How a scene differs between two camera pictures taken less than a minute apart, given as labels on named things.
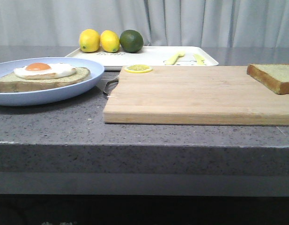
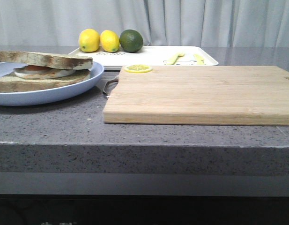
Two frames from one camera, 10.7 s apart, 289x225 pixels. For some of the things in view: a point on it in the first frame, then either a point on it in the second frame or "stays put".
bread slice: (279, 78) → (57, 61)
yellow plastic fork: (172, 60) stays put
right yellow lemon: (109, 41) stays put
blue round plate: (46, 96) stays put
